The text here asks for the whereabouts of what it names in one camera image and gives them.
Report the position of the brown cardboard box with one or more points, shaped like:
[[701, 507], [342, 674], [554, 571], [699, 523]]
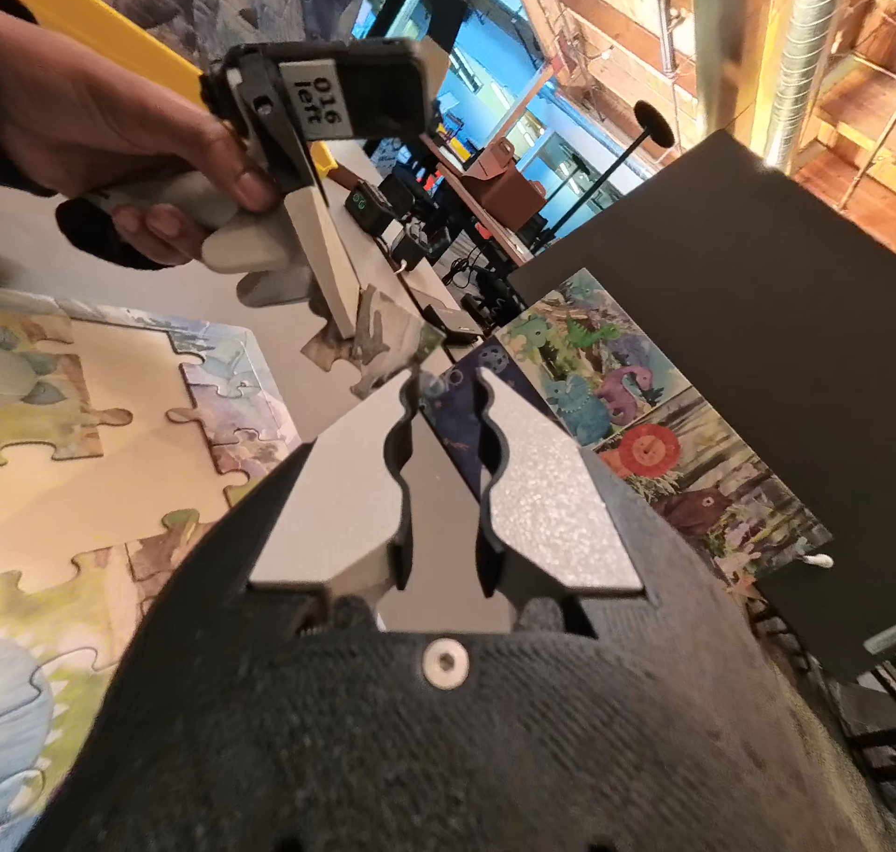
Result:
[[507, 194]]

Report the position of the grey white puzzle piece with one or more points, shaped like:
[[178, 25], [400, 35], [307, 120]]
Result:
[[385, 348]]

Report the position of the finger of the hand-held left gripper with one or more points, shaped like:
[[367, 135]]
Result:
[[329, 264]]

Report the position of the illustrated puzzle box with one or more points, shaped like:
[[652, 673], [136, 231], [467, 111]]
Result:
[[630, 432]]

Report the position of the small black device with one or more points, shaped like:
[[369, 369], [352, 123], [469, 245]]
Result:
[[455, 323]]

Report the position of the silver ventilation duct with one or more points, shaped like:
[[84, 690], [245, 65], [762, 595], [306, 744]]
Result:
[[805, 47]]

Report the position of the person's left hand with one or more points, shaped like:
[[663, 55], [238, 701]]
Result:
[[91, 117]]

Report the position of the dinosaur puzzle board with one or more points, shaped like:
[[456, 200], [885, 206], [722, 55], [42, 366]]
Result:
[[112, 460]]

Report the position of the white microphone tip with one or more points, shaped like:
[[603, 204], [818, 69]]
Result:
[[817, 562]]

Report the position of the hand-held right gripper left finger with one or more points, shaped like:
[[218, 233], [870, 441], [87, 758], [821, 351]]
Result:
[[336, 509]]

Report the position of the black round-head stand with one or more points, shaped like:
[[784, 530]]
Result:
[[654, 124]]

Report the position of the black charger with green lights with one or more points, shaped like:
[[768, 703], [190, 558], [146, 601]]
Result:
[[367, 208]]

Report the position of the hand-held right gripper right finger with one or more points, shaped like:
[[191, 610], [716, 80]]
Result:
[[553, 516]]

